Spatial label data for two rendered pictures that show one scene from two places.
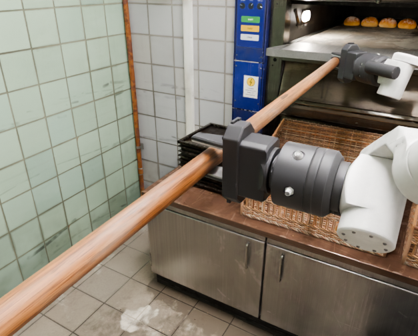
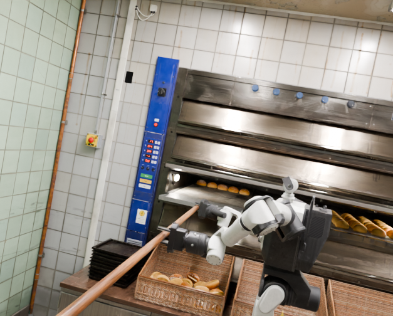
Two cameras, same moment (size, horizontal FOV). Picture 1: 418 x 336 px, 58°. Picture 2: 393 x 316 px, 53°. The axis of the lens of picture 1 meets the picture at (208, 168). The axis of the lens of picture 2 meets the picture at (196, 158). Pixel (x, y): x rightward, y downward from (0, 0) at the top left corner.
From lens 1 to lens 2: 116 cm
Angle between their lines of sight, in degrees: 30
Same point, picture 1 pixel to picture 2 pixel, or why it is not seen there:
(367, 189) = (215, 244)
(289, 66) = (167, 206)
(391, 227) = (220, 254)
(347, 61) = (203, 207)
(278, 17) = (163, 177)
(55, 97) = (2, 208)
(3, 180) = not seen: outside the picture
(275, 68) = (158, 206)
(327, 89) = (188, 222)
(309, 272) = not seen: outside the picture
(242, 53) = (138, 194)
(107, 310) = not seen: outside the picture
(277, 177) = (188, 241)
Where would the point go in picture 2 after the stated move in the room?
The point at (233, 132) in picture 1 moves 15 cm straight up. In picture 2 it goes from (174, 226) to (181, 190)
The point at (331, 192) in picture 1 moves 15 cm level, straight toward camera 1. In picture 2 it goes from (204, 245) to (204, 256)
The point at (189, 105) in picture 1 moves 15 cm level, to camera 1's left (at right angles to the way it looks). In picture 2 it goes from (93, 224) to (73, 222)
